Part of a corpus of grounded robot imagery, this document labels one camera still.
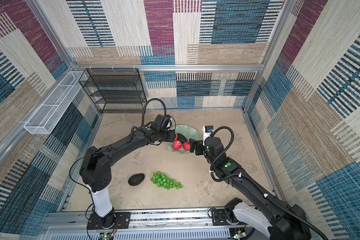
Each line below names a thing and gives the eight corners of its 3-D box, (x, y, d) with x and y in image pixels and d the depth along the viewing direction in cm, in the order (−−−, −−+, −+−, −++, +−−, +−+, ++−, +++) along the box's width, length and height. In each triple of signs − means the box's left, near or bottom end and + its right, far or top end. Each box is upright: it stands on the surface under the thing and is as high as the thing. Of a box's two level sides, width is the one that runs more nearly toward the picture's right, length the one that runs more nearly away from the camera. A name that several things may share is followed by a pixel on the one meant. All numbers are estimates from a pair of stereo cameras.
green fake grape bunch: (151, 182, 86) (149, 179, 83) (156, 173, 90) (155, 170, 86) (179, 196, 82) (178, 193, 78) (183, 186, 85) (183, 183, 81)
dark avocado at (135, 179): (129, 186, 85) (127, 183, 82) (131, 176, 89) (129, 173, 85) (143, 186, 85) (141, 183, 82) (144, 176, 89) (143, 173, 85)
